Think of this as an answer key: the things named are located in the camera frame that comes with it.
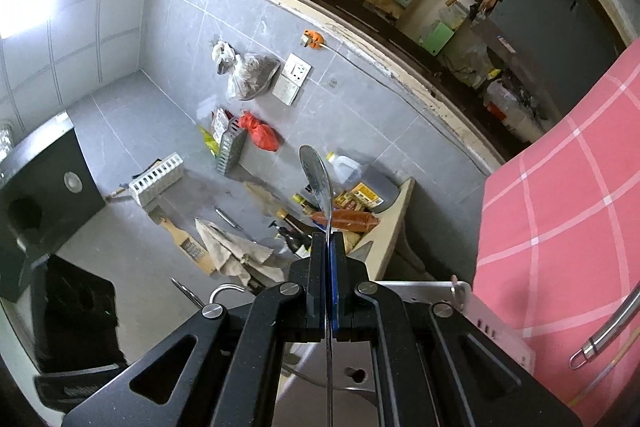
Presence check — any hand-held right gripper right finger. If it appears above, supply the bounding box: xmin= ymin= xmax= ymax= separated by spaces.
xmin=330 ymin=232 xmax=583 ymax=427

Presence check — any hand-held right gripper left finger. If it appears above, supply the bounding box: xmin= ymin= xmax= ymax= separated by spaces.
xmin=62 ymin=232 xmax=328 ymax=427

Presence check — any stainless steel spoon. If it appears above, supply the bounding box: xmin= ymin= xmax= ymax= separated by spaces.
xmin=299 ymin=145 xmax=335 ymax=427

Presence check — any black pump bottle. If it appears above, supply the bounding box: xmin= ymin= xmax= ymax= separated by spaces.
xmin=272 ymin=219 xmax=313 ymax=258

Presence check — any tan wrapped bundle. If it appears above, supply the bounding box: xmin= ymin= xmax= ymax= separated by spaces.
xmin=340 ymin=231 xmax=368 ymax=253

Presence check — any orange sauce packet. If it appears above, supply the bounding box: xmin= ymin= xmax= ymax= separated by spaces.
xmin=310 ymin=208 xmax=382 ymax=234

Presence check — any steel faucet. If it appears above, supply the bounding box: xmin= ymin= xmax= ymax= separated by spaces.
xmin=210 ymin=283 xmax=251 ymax=303

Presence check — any beige hanging rag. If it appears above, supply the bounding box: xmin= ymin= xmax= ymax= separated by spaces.
xmin=195 ymin=218 xmax=288 ymax=288

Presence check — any beige kitchen counter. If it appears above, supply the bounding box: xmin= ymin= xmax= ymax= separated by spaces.
xmin=350 ymin=177 xmax=417 ymax=280

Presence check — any large oil jug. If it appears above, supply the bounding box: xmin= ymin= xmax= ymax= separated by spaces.
xmin=326 ymin=152 xmax=402 ymax=214

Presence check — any hanging metal knife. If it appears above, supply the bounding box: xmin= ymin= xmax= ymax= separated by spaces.
xmin=215 ymin=206 xmax=244 ymax=231

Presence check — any hanging metal utensil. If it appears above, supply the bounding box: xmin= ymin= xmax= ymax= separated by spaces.
xmin=171 ymin=277 xmax=205 ymax=308

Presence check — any wooden brush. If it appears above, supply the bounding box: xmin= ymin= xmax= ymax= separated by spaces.
xmin=150 ymin=207 xmax=211 ymax=276

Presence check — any red plastic bag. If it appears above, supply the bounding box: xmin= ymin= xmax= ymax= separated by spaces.
xmin=237 ymin=111 xmax=280 ymax=152

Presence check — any yellow green snack packet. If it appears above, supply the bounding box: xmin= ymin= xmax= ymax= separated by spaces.
xmin=199 ymin=126 xmax=219 ymax=158

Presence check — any red white snack packet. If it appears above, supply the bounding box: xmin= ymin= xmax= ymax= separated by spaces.
xmin=210 ymin=108 xmax=232 ymax=142

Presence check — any clear bag of dried goods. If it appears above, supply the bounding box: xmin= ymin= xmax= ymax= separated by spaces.
xmin=227 ymin=53 xmax=281 ymax=102

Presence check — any black appliance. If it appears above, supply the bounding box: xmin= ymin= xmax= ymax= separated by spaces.
xmin=30 ymin=253 xmax=132 ymax=375

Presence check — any white plastic bag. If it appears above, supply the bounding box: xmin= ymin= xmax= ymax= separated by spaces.
xmin=211 ymin=41 xmax=236 ymax=75

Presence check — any clear plastic container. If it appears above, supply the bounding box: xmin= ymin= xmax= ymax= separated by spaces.
xmin=484 ymin=79 xmax=526 ymax=122

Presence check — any pink checkered tablecloth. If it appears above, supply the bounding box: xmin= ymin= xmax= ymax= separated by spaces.
xmin=472 ymin=34 xmax=640 ymax=427

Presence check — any green box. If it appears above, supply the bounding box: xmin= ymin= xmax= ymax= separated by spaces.
xmin=419 ymin=21 xmax=456 ymax=56

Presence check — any stainless steel peeler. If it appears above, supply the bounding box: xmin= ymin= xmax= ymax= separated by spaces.
xmin=569 ymin=282 xmax=640 ymax=371

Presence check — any black range hood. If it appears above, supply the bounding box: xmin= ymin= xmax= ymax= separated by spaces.
xmin=0 ymin=112 xmax=107 ymax=303

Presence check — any grey appliance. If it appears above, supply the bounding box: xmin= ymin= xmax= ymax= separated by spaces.
xmin=487 ymin=0 xmax=630 ymax=72

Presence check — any metal wall rack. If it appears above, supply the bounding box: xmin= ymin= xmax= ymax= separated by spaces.
xmin=216 ymin=117 xmax=247 ymax=175

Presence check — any white wall switch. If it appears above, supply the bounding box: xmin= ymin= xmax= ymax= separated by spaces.
xmin=272 ymin=77 xmax=303 ymax=106

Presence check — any white slotted wall basket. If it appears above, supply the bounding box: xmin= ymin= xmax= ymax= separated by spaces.
xmin=129 ymin=153 xmax=185 ymax=206

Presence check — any white wall socket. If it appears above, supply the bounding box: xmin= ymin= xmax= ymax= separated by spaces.
xmin=284 ymin=53 xmax=312 ymax=86

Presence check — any white wall cable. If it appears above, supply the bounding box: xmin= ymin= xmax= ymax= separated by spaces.
xmin=324 ymin=43 xmax=501 ymax=168

